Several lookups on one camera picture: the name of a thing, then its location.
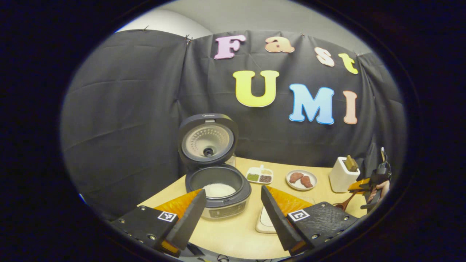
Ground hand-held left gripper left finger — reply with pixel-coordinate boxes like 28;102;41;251
109;188;207;258

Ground cream rectangular tray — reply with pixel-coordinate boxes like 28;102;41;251
255;196;315;234

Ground white rice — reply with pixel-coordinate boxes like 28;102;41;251
202;183;236;198

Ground black backdrop cloth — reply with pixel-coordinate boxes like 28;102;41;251
60;29;406;219

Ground brown wooden spoon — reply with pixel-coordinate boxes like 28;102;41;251
333;192;359;211

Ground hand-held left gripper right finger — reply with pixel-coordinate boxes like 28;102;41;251
261;185;361;257

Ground round white plate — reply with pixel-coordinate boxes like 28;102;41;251
286;170;317;191

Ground dark grey rice cooker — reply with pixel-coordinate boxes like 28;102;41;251
178;113;252;220

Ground white divided bean dish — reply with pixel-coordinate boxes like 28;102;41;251
246;164;273;184

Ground white chopstick holder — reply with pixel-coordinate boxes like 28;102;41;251
329;156;361;193

